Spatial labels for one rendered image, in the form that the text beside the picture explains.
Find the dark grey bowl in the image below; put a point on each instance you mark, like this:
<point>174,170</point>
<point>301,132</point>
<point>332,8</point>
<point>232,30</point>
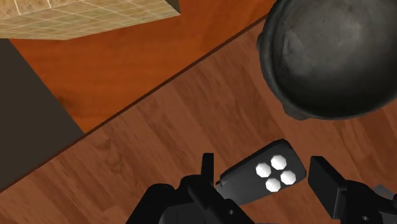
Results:
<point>332,59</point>

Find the black remote control white buttons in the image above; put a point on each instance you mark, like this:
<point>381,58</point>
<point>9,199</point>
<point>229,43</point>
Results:
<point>263,175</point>

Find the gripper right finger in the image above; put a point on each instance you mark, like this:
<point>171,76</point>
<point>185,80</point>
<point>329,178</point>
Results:
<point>341,192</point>

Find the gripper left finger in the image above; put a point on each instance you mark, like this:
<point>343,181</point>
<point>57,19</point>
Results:
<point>198,195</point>

